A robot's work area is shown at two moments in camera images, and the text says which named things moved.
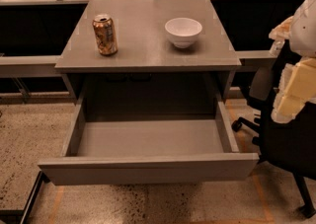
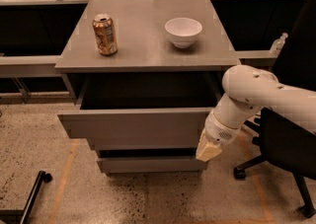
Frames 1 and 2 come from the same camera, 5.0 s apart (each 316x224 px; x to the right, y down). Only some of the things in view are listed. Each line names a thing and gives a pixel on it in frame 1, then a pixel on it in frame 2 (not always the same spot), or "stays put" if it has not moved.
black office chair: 287,147 stays put
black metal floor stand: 23,215 stays put
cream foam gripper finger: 296,87 -> 206,150
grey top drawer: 118,152 -> 143,112
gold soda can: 105,35 stays put
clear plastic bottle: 276,47 stays put
